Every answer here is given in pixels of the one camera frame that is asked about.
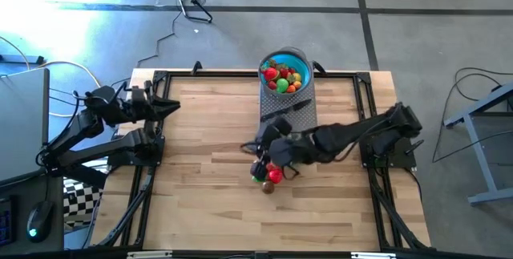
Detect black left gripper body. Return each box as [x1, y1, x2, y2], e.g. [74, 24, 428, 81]
[127, 80, 161, 126]

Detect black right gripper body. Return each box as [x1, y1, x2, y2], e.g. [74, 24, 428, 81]
[256, 136, 300, 168]

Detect black kitchen knife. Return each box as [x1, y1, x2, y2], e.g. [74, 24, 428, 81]
[260, 98, 313, 123]

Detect blue collapsible bowl grey rim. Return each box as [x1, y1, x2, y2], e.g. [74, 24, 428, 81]
[257, 47, 313, 100]

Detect grey perforated metal stand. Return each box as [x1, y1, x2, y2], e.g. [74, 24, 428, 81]
[258, 88, 319, 136]

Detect black-white checkered board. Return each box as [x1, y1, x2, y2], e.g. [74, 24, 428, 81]
[63, 176, 104, 230]

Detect grey laptop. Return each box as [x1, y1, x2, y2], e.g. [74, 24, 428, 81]
[0, 67, 50, 188]

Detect black desk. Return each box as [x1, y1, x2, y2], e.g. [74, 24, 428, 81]
[0, 150, 109, 258]

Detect black computer mouse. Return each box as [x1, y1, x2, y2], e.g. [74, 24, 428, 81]
[26, 200, 55, 244]

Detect black keyboard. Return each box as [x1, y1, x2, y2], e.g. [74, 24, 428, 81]
[0, 206, 17, 248]

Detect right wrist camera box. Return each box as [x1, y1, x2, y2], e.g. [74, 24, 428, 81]
[256, 115, 293, 148]

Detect black floor cable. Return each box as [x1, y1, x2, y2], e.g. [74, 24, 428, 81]
[135, 0, 180, 69]
[447, 66, 513, 99]

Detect black table frame rails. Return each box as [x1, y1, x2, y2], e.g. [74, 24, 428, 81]
[90, 68, 432, 252]

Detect yellow floor cable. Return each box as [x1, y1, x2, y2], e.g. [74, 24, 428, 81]
[0, 35, 103, 118]

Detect grey desk frame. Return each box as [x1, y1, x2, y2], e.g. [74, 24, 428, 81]
[442, 80, 513, 208]

